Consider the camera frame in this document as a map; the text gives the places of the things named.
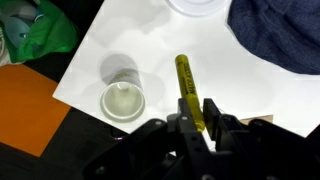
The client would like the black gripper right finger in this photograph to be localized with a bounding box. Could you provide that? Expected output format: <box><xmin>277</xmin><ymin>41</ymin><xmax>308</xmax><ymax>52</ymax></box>
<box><xmin>203</xmin><ymin>98</ymin><xmax>248</xmax><ymax>153</ymax></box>

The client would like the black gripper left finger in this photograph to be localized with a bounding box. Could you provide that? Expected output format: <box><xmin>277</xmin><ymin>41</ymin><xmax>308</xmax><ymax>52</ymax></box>
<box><xmin>166</xmin><ymin>98</ymin><xmax>218</xmax><ymax>180</ymax></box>

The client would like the yellow marker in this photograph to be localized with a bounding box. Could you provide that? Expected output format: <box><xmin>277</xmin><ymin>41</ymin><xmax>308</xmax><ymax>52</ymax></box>
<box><xmin>174</xmin><ymin>54</ymin><xmax>207</xmax><ymax>133</ymax></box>

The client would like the translucent plastic cup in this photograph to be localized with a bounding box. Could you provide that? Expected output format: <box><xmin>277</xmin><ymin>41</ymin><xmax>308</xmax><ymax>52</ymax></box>
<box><xmin>98</xmin><ymin>68</ymin><xmax>147</xmax><ymax>124</ymax></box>

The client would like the tan square coaster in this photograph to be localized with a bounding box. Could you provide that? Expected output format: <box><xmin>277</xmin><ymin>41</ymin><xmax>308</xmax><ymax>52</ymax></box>
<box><xmin>239</xmin><ymin>114</ymin><xmax>274</xmax><ymax>126</ymax></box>

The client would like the blue knitted cloth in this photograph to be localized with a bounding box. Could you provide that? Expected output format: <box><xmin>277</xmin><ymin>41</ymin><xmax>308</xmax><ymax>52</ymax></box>
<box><xmin>227</xmin><ymin>0</ymin><xmax>320</xmax><ymax>76</ymax></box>

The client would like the white round plate near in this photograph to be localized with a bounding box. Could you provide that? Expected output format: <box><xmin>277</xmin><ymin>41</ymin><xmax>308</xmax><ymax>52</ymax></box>
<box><xmin>164</xmin><ymin>0</ymin><xmax>231</xmax><ymax>18</ymax></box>

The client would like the green plastic bag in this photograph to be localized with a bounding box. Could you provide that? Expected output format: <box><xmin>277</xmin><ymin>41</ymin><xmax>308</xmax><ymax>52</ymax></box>
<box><xmin>0</xmin><ymin>0</ymin><xmax>79</xmax><ymax>64</ymax></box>

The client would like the teal plastic object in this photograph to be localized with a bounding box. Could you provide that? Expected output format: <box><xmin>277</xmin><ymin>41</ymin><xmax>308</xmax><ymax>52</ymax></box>
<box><xmin>6</xmin><ymin>16</ymin><xmax>34</xmax><ymax>48</ymax></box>

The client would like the patterned paper bag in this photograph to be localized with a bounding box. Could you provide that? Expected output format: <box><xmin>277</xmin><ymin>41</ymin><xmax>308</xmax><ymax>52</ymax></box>
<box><xmin>0</xmin><ymin>26</ymin><xmax>13</xmax><ymax>67</ymax></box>

